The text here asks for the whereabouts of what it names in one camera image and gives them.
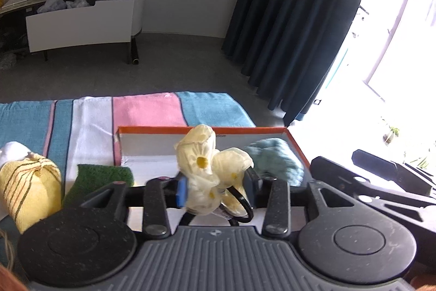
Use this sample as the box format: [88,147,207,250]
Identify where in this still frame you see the cream bow black hair tie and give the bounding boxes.
[173,123,256,224]

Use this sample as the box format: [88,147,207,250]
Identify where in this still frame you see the striped blue table cloth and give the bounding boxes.
[0,91,257,271]

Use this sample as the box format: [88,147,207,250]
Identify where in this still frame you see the green yellow sponge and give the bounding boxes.
[63,164,135,208]

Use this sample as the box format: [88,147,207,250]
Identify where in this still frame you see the dark blue curtain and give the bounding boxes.
[222,0,361,124]

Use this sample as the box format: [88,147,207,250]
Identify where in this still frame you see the orange rimmed white box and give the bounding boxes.
[118,126,310,232]

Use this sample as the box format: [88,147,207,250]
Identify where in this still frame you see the white face mask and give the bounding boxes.
[0,141,30,168]

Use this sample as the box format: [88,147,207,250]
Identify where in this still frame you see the blue crochet scrunchie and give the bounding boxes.
[244,138,304,187]

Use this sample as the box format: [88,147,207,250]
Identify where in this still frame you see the yellow striped knit cloth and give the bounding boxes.
[1,154,62,233]

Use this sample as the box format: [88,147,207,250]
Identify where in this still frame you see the white tv console cabinet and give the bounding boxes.
[1,0,145,64]

